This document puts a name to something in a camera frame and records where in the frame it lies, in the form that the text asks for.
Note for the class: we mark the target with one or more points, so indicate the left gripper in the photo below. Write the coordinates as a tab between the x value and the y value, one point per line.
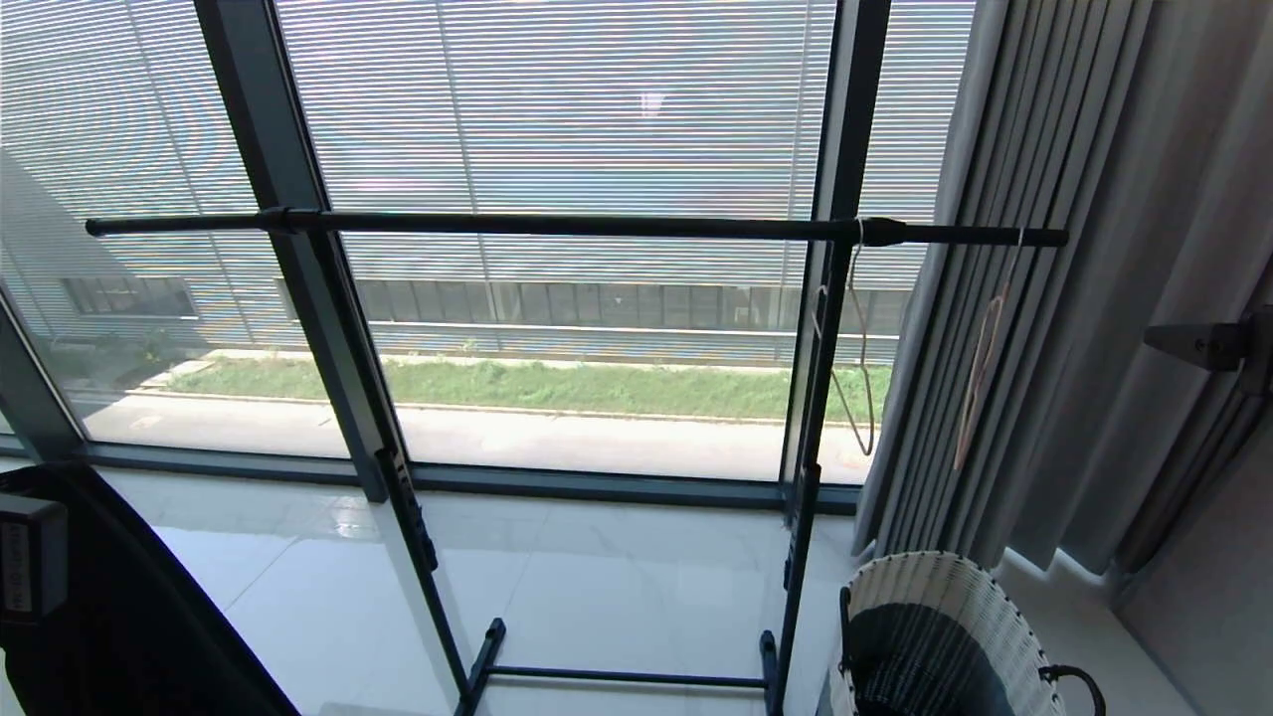
35	557

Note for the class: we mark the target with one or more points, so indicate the black garment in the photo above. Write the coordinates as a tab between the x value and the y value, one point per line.
119	617

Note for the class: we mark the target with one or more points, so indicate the pink clothes hanger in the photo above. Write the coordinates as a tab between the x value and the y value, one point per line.
980	368
867	398

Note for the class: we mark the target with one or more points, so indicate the black clothes rack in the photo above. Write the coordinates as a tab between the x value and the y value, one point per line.
597	226

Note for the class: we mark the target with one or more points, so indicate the white laundry basket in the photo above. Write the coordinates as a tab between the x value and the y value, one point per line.
955	582

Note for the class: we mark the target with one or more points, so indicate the window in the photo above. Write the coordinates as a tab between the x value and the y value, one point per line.
597	119

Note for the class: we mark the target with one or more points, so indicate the beige curtain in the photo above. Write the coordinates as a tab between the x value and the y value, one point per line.
1094	199

